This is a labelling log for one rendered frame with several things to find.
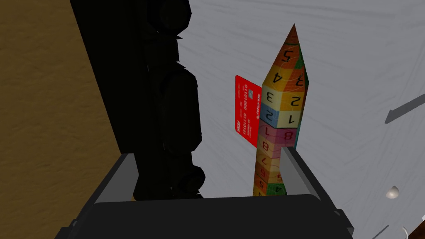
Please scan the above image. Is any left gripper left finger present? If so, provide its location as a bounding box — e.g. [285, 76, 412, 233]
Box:
[89, 152, 139, 204]

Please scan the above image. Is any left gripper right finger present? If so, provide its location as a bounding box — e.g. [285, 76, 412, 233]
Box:
[280, 146, 322, 201]

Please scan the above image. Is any colourful numbered pointed block tower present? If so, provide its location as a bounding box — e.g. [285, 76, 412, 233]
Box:
[252, 22, 310, 197]

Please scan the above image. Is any red card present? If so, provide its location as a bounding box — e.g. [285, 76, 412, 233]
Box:
[234, 74, 263, 149]

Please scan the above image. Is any small white round knob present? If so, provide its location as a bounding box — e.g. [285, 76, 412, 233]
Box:
[385, 185, 400, 200]

